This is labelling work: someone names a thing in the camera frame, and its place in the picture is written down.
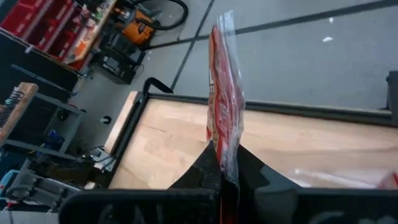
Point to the clear plastic basket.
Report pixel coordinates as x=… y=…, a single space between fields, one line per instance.
x=326 y=179

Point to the grey machine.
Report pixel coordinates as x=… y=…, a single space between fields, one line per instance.
x=31 y=186

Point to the black caster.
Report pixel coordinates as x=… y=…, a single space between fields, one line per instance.
x=105 y=119

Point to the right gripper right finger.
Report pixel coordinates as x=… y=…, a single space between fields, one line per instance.
x=252 y=177

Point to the black toolbox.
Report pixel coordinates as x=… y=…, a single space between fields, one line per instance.
x=118 y=62

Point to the red storage bin rack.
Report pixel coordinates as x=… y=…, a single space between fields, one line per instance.
x=37 y=28

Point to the red Orville popcorn bag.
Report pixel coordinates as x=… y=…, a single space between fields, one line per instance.
x=225 y=93

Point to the orange vacuum cleaner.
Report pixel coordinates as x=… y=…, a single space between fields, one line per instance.
x=136 y=29

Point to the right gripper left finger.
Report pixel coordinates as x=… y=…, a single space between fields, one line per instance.
x=202 y=177

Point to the black cabinet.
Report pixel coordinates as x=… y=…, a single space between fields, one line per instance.
x=31 y=71

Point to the wood-topped grey shelf cart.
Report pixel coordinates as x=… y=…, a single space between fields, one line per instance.
x=23 y=102

